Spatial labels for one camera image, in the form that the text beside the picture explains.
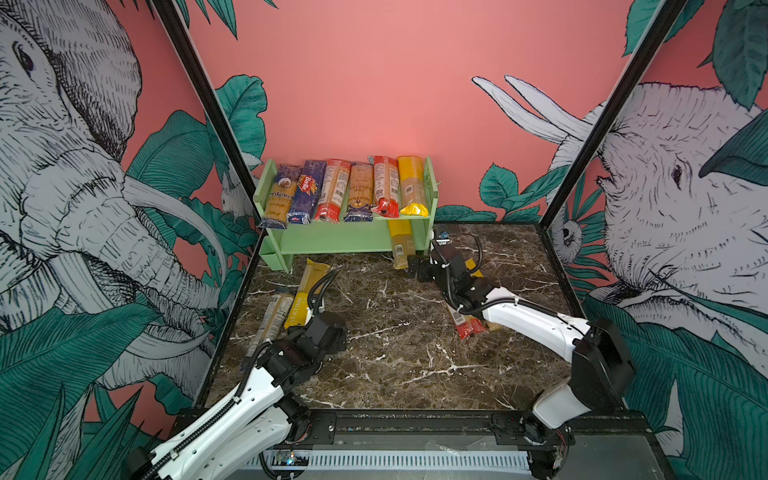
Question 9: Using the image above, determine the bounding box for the clear white label spaghetti bag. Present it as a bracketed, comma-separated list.
[239, 289, 294, 374]

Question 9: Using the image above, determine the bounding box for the yellow label spaghetti bag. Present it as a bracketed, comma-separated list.
[284, 260, 330, 329]

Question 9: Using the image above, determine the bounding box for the yellow spaghetti bag long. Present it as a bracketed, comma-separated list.
[397, 156, 429, 217]

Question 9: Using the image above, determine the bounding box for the blue-end yellow spaghetti bag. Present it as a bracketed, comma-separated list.
[344, 163, 374, 222]

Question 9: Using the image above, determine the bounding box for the red spaghetti bag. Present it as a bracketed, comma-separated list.
[371, 156, 400, 218]
[314, 159, 352, 223]
[447, 305, 488, 340]

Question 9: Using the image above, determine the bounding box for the dark blue pasta box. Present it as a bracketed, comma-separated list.
[287, 160, 327, 225]

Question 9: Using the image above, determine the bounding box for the blue yellow spaghetti bag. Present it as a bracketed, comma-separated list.
[259, 165, 302, 229]

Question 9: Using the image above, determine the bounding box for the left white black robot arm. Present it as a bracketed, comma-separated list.
[120, 312, 347, 479]

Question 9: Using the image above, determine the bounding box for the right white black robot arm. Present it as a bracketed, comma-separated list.
[407, 241, 636, 445]

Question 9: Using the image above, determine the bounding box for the green two-tier shelf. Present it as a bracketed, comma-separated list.
[259, 157, 439, 273]

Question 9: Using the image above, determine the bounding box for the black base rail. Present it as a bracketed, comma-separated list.
[268, 409, 662, 456]

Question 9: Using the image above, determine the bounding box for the right black frame post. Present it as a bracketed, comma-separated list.
[538, 0, 687, 229]

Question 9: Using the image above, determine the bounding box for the black frame post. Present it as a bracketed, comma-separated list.
[538, 0, 687, 229]
[151, 0, 256, 201]

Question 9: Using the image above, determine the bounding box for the left black frame post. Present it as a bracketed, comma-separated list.
[151, 0, 256, 201]

